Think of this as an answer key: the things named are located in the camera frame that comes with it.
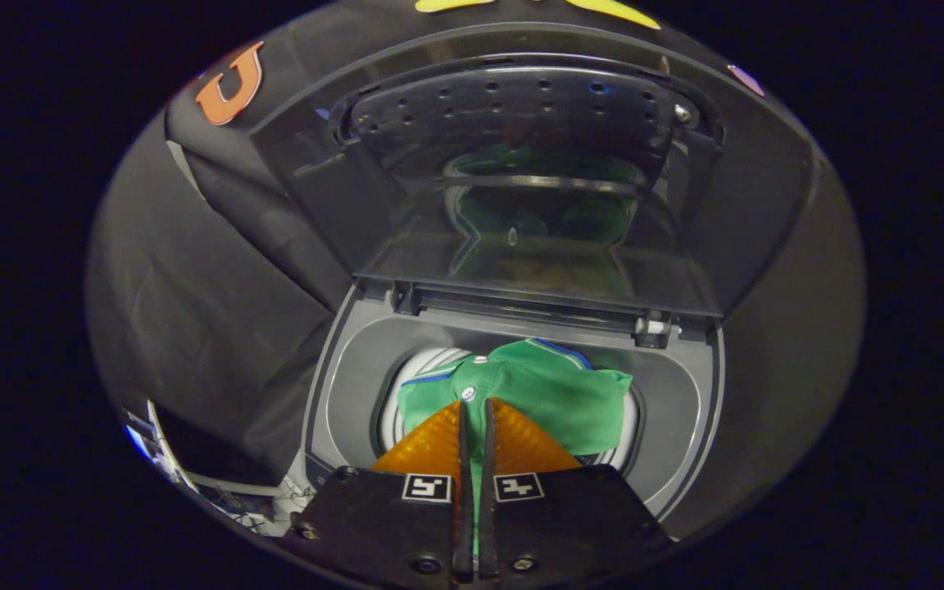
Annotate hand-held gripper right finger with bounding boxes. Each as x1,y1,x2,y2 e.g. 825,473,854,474
476,396,674,590

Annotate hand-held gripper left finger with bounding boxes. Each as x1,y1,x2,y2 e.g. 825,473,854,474
275,397,474,590

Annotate green polo shirt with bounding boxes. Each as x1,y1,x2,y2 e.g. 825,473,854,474
397,338,633,558

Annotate dark washing machine lid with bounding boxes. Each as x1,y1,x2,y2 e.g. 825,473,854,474
249,23,817,347

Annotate thin black floor cables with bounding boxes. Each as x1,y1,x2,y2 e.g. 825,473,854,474
271,477,319,529

